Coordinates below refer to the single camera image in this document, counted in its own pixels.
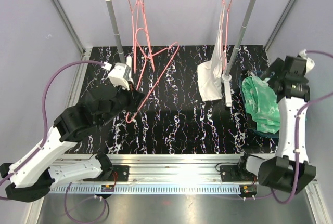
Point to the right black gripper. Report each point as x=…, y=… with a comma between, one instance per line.
x=275, y=68

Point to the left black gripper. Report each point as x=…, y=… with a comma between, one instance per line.
x=135, y=99

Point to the green tie-dye trousers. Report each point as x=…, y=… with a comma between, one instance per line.
x=261, y=104

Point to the black white tie-dye trousers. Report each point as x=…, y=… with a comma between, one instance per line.
x=249, y=73

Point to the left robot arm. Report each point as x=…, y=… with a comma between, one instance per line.
x=33, y=176

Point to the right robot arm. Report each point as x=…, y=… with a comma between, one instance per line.
x=286, y=130

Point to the blue plastic basket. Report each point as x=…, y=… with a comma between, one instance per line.
x=251, y=123

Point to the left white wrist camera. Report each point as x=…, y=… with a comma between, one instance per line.
x=119, y=74

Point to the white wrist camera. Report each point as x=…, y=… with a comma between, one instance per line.
x=119, y=74
x=310, y=64

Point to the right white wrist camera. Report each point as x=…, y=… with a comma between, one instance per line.
x=310, y=64

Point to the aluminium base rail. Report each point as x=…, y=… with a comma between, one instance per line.
x=177, y=169

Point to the right aluminium corner post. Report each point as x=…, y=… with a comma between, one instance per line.
x=280, y=23

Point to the aluminium corner post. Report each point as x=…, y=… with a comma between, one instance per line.
x=67, y=24
x=280, y=23

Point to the white slotted cable duct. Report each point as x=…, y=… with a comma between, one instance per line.
x=98, y=188

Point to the left aluminium corner post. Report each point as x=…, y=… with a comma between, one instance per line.
x=67, y=24

